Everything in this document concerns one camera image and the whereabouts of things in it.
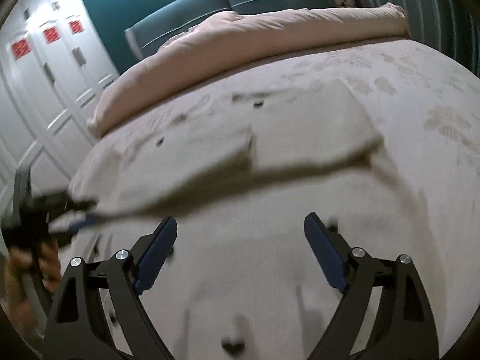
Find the beige knitted garment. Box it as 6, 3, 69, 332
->
53, 80, 382, 234

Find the person's left hand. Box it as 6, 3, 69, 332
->
4, 241, 62, 336

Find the white panelled wardrobe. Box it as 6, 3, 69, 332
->
1, 0, 119, 210

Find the floral beige bedspread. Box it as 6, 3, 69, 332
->
80, 40, 479, 359

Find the pink rolled duvet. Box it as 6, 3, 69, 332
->
87, 3, 410, 138

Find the white pleated curtain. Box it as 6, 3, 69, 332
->
357, 0, 479, 76

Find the teal upholstered headboard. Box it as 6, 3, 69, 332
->
124, 0, 333, 60

